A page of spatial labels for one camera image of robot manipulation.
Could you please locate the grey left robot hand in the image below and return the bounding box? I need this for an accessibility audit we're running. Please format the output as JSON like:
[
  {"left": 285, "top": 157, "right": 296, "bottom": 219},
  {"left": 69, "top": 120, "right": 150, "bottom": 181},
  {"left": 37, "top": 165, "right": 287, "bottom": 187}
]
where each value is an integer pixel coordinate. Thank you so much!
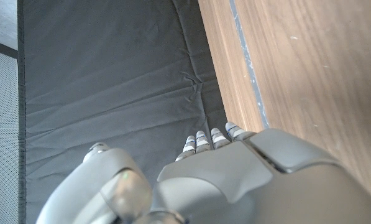
[{"left": 35, "top": 121, "right": 371, "bottom": 224}]

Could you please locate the black backdrop curtain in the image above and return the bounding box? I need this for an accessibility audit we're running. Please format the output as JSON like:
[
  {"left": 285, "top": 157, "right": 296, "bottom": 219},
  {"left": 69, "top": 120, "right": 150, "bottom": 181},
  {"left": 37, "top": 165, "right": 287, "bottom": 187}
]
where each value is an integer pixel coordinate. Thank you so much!
[{"left": 17, "top": 0, "right": 229, "bottom": 224}]

